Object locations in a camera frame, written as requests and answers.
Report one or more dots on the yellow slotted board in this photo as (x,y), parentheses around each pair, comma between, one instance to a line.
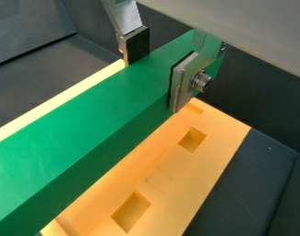
(148,194)

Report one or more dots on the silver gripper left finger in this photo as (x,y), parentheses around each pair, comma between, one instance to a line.
(132,34)

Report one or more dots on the green rectangular block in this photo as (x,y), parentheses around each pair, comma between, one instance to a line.
(53,158)

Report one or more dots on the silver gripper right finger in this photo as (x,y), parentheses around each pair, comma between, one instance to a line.
(189,76)

